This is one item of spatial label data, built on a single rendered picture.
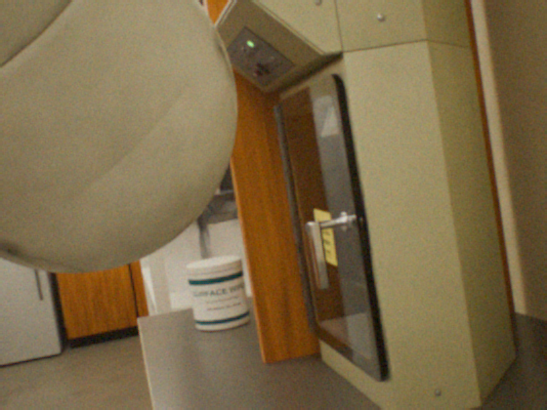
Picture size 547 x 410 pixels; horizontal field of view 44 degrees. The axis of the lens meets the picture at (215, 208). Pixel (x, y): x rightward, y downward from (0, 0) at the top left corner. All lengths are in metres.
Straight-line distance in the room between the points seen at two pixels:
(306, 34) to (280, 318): 0.56
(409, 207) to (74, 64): 0.74
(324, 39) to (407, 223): 0.25
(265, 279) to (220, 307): 0.33
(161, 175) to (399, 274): 0.70
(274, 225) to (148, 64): 1.03
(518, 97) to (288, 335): 0.59
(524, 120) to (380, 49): 0.51
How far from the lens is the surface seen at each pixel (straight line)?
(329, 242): 0.98
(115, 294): 5.87
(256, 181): 1.19
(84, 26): 0.16
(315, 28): 0.85
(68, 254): 0.20
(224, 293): 1.51
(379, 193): 0.85
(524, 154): 1.34
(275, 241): 1.20
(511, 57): 1.34
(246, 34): 0.95
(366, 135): 0.85
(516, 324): 1.31
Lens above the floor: 1.29
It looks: 3 degrees down
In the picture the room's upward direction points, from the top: 9 degrees counter-clockwise
